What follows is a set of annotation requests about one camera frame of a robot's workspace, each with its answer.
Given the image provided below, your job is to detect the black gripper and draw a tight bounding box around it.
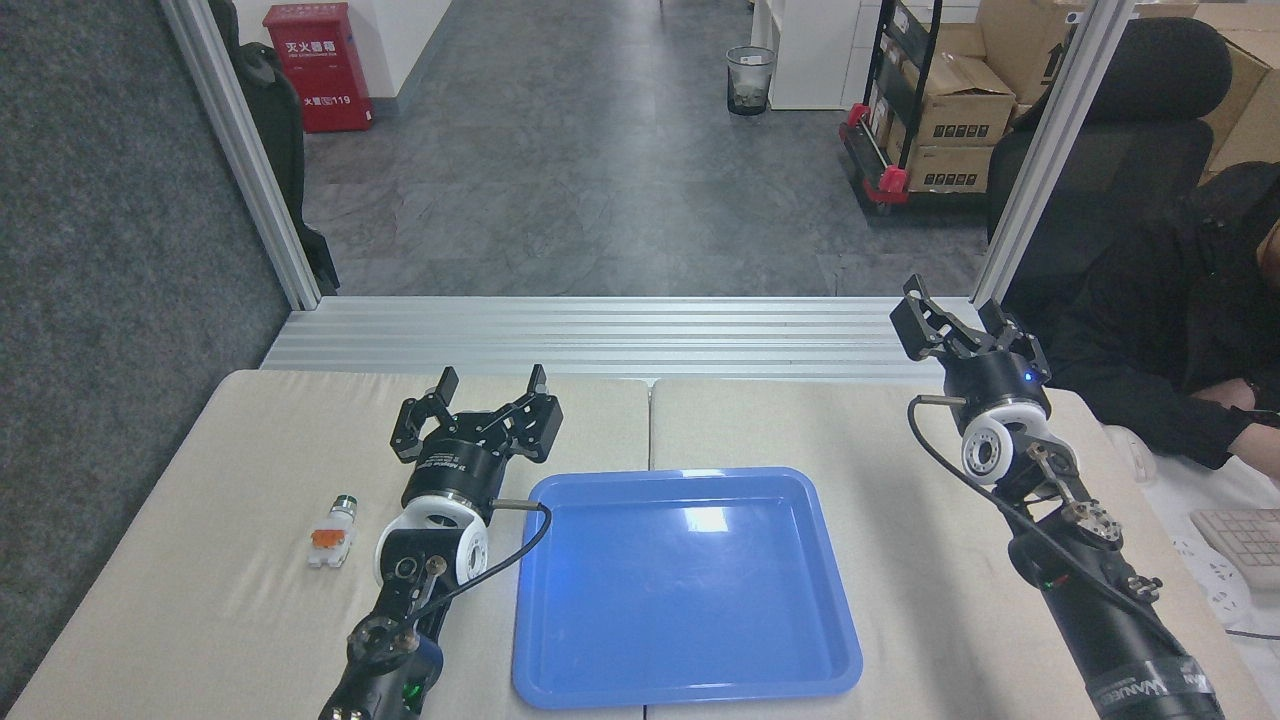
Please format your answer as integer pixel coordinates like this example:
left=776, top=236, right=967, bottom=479
left=890, top=275, right=1053, bottom=423
left=390, top=364, right=564, bottom=507

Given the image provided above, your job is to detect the white orange switch part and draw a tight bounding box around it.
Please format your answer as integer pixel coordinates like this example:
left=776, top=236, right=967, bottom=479
left=306, top=493, right=360, bottom=570

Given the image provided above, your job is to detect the blue plastic tray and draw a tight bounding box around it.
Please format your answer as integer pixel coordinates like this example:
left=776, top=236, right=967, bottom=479
left=512, top=467, right=864, bottom=711

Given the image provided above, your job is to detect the person's hand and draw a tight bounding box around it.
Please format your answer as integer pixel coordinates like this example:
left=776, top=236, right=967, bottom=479
left=1196, top=380, right=1259, bottom=412
left=1230, top=420, right=1280, bottom=464

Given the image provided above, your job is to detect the cardboard box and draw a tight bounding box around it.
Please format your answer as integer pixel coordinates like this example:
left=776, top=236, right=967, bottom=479
left=903, top=54, right=1017, bottom=149
left=976, top=0, right=1089, bottom=107
left=906, top=144, right=994, bottom=194
left=1194, top=3, right=1280, bottom=179

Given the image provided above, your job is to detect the black red trolley cart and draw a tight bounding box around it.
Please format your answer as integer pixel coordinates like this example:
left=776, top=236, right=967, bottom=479
left=838, top=0, right=993, bottom=217

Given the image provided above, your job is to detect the person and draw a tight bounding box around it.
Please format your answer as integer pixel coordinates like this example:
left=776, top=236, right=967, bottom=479
left=1045, top=160, right=1280, bottom=471

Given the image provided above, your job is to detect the white computer mouse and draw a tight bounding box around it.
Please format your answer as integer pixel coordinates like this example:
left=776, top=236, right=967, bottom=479
left=1103, top=424, right=1159, bottom=487

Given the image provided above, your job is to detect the black office chair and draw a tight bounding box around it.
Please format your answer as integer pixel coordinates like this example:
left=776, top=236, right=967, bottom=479
left=986, top=17, right=1233, bottom=336

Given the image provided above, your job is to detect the white cabinet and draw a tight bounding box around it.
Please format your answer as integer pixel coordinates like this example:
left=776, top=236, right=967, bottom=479
left=750, top=0, right=883, bottom=112

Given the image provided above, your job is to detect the mesh trash bin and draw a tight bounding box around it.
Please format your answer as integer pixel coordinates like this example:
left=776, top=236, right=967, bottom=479
left=726, top=46, right=778, bottom=117

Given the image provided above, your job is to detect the white keyboard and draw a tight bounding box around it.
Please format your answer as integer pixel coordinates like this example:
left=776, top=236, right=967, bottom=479
left=1189, top=507, right=1280, bottom=592

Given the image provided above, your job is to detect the black bag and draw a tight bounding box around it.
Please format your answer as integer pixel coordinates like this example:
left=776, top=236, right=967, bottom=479
left=208, top=0, right=342, bottom=297

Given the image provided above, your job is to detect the white power strip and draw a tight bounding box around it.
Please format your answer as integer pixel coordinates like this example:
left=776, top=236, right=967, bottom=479
left=1168, top=538, right=1253, bottom=628

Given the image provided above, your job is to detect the red fire extinguisher box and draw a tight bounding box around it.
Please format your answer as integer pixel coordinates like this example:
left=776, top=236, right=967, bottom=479
left=263, top=3, right=375, bottom=134

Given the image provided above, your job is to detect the silver aluminium rail base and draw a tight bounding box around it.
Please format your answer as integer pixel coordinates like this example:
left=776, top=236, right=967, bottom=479
left=260, top=296, right=987, bottom=387

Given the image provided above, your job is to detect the silver aluminium post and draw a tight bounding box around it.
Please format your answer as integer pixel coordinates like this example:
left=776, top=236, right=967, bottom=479
left=971, top=0, right=1139, bottom=307
left=160, top=0, right=322, bottom=311

